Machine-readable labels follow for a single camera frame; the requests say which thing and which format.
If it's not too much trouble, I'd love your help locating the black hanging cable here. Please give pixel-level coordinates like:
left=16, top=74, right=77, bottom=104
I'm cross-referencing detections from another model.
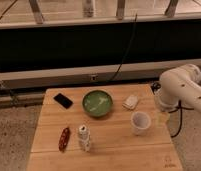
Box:
left=107, top=13, right=139, bottom=83

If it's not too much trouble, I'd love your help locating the black phone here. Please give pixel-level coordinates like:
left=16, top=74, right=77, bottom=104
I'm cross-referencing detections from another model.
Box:
left=54, top=93, right=73, bottom=109

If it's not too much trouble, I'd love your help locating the white cup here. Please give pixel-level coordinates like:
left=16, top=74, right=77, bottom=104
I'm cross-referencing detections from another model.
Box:
left=130, top=112, right=151, bottom=135

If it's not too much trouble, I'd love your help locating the black cable at base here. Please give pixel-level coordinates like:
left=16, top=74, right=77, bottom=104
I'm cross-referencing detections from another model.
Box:
left=150, top=81, right=195, bottom=139

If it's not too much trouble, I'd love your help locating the small white bottle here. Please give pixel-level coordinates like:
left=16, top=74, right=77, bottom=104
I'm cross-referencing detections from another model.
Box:
left=78, top=125, right=91, bottom=152

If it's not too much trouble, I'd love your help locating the green bowl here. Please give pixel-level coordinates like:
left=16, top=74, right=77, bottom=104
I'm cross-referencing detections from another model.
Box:
left=82, top=90, right=113, bottom=118

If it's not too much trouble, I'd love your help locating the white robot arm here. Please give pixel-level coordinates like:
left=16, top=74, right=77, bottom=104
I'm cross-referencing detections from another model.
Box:
left=155, top=64, right=201, bottom=113

